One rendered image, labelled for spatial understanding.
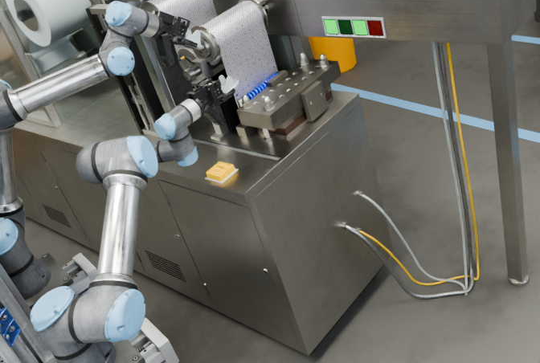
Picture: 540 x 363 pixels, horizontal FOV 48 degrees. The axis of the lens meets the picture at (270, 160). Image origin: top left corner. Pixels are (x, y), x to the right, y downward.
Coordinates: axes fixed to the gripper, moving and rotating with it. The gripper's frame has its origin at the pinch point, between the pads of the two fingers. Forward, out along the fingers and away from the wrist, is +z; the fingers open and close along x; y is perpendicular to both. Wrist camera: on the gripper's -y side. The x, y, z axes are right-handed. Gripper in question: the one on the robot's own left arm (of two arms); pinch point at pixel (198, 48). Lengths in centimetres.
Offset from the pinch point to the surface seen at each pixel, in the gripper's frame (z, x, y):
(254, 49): 21.5, -4.8, 5.4
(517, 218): 99, -82, -36
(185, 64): 9.5, 16.8, -4.4
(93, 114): 21, 88, -30
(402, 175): 161, 4, -29
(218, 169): 6.4, -14.9, -38.6
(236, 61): 14.1, -4.8, -0.8
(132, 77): -0.1, 33.6, -12.7
